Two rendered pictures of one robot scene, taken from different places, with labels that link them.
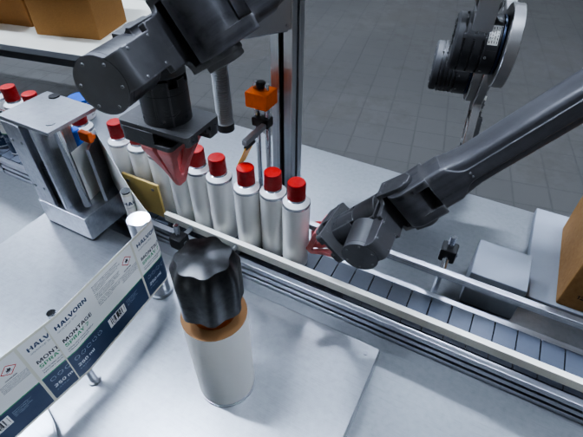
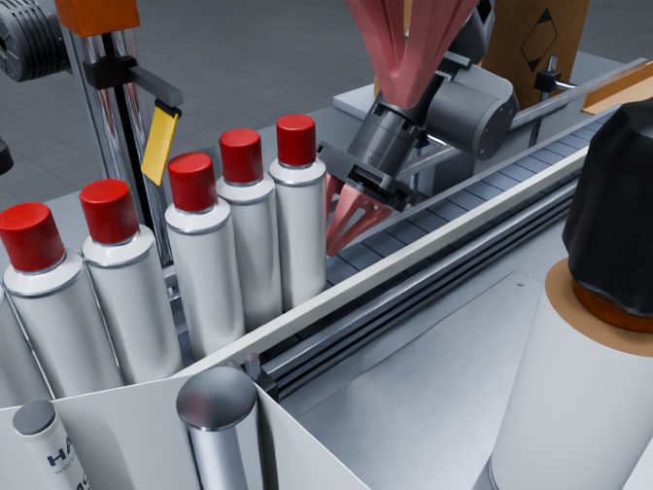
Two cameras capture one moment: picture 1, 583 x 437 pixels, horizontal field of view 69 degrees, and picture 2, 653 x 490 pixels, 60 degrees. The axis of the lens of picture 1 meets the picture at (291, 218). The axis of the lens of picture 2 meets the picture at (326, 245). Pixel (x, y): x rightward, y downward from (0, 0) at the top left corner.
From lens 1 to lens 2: 0.61 m
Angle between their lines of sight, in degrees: 51
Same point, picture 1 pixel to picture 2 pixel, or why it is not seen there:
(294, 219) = (323, 196)
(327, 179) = not seen: hidden behind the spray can
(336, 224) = (376, 153)
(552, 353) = (546, 156)
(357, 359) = (530, 295)
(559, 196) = not seen: hidden behind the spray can
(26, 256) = not seen: outside the picture
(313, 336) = (477, 329)
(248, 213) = (233, 263)
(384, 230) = (486, 75)
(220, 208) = (162, 313)
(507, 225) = (337, 125)
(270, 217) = (270, 236)
